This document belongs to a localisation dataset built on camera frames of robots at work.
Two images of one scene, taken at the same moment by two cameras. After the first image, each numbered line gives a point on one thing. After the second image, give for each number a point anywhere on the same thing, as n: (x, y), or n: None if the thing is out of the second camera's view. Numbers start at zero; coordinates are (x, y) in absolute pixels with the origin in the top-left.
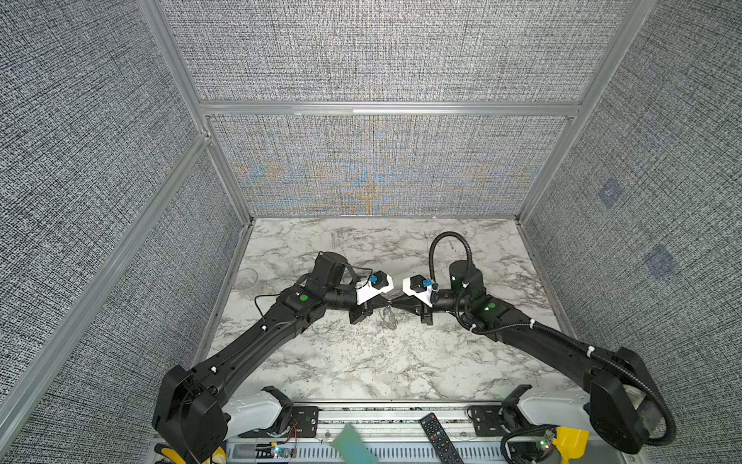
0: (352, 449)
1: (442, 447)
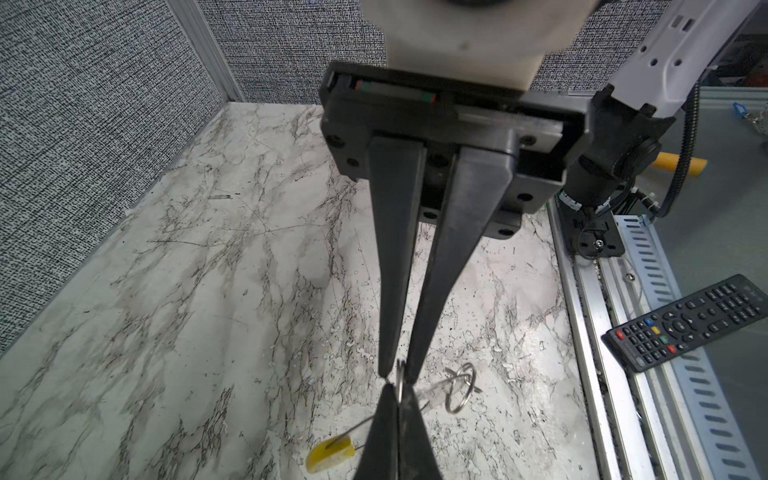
0: None
1: (646, 341)
